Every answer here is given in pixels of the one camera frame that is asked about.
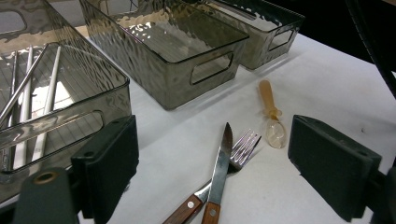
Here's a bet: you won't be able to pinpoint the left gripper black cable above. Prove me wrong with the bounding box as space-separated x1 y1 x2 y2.
345 0 396 101

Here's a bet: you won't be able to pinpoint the amber plastic spoon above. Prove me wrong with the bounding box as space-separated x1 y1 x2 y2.
257 79 287 149

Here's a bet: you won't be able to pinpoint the wooden-handled fork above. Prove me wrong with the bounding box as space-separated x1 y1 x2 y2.
162 129 262 224

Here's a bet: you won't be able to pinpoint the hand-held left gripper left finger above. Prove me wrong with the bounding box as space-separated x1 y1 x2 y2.
70 115 140 224

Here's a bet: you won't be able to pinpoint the wooden-handled knife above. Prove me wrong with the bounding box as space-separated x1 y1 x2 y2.
200 121 234 224

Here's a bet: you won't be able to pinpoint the metal chopstick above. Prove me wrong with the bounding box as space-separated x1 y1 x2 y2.
0 43 50 125
1 50 19 172

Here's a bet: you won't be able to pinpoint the smoky clear plastic bin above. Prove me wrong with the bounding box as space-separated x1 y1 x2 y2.
0 0 132 203
199 0 306 71
78 0 250 112

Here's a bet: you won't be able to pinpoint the metal chopsticks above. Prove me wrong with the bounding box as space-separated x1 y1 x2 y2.
12 46 35 171
31 46 63 163

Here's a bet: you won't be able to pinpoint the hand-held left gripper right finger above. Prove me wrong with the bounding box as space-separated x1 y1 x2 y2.
288 114 383 223

